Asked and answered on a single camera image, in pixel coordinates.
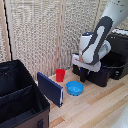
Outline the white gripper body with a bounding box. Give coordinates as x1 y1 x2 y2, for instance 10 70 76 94
71 53 102 73

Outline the black fryer basket with handle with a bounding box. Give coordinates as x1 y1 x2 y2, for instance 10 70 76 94
72 60 113 88

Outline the blue plastic bowl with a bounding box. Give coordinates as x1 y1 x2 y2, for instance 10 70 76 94
65 80 85 97

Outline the red plastic cup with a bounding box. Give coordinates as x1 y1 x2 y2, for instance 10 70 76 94
55 68 66 83

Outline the narrow woven screen panel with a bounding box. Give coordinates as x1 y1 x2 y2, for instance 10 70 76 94
60 0 102 72

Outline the dark blue book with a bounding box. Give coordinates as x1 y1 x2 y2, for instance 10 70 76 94
36 71 65 108

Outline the wide woven screen panel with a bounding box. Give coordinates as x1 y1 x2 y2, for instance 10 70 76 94
4 0 64 81

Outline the black fabric storage case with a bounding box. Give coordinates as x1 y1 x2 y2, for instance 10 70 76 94
0 59 51 128

